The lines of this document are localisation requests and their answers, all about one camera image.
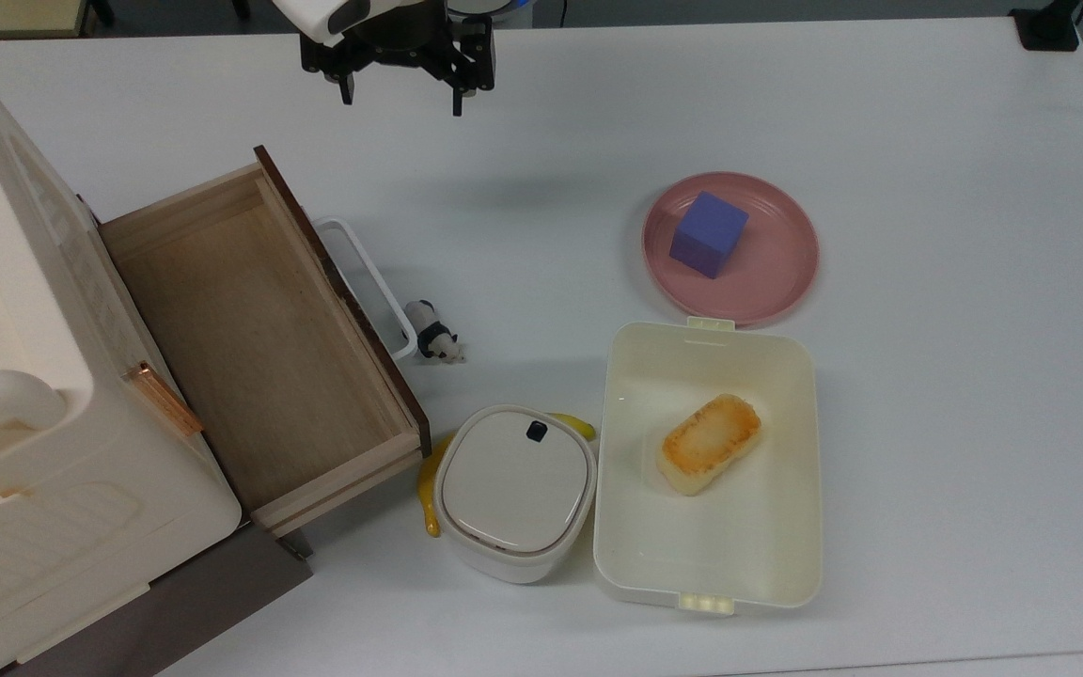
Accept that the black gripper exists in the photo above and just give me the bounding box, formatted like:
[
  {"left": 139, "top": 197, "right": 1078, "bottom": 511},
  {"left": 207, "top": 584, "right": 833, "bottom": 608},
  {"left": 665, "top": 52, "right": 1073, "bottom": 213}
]
[{"left": 300, "top": 0, "right": 497, "bottom": 118}]

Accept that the small panda toy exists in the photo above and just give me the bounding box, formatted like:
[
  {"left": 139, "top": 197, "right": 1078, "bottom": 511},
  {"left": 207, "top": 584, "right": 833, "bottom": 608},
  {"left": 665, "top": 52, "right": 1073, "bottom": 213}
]
[{"left": 404, "top": 299, "right": 466, "bottom": 365}]

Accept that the wooden drawer, dark brown face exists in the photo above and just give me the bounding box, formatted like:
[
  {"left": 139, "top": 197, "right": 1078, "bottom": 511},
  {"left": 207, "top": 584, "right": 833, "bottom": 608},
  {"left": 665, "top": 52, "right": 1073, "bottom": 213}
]
[{"left": 97, "top": 145, "right": 432, "bottom": 538}]

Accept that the yellow toy banana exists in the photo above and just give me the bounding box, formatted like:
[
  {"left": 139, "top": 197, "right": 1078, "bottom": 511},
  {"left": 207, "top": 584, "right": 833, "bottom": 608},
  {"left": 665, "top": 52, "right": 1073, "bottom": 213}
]
[{"left": 416, "top": 412, "right": 598, "bottom": 539}]

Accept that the toasted bread toy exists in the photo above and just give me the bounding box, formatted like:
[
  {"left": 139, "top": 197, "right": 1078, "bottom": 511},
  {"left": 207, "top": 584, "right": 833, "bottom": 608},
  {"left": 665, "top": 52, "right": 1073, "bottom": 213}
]
[{"left": 656, "top": 393, "right": 763, "bottom": 497}]

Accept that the purple cube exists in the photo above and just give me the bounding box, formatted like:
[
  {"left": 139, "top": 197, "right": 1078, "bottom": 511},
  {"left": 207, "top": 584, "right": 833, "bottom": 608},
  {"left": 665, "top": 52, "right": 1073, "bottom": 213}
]
[{"left": 669, "top": 191, "right": 750, "bottom": 280}]

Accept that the white mini rice cooker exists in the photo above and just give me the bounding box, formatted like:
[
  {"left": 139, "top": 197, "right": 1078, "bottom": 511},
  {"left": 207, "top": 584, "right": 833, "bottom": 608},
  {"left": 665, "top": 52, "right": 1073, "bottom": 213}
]
[{"left": 433, "top": 404, "right": 599, "bottom": 586}]

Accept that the pink plate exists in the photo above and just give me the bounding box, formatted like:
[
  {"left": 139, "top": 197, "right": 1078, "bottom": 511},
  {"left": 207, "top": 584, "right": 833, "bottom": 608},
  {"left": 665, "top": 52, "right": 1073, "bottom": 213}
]
[{"left": 641, "top": 171, "right": 821, "bottom": 328}]

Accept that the cream plastic storage box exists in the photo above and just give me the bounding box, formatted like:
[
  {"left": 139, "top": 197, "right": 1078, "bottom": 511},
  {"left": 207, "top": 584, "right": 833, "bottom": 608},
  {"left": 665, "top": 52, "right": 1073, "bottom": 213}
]
[{"left": 592, "top": 317, "right": 824, "bottom": 617}]

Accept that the black stand base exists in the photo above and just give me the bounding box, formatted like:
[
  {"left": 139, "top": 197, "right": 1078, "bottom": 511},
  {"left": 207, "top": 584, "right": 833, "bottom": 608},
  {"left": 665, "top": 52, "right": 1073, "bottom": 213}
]
[{"left": 1009, "top": 0, "right": 1081, "bottom": 53}]

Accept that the white drawer handle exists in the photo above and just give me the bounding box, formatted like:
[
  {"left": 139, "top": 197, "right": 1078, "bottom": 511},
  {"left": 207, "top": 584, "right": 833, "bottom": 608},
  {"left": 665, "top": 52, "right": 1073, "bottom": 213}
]
[{"left": 313, "top": 216, "right": 419, "bottom": 363}]

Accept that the copper cabinet handle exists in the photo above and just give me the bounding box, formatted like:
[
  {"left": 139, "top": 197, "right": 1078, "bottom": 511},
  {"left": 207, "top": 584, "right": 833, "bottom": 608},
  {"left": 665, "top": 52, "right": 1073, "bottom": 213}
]
[{"left": 127, "top": 361, "right": 205, "bottom": 439}]

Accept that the dark brown drawer frame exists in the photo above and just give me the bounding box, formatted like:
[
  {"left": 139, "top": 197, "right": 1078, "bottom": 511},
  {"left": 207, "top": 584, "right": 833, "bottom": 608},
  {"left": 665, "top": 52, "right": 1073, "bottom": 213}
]
[{"left": 0, "top": 522, "right": 314, "bottom": 677}]

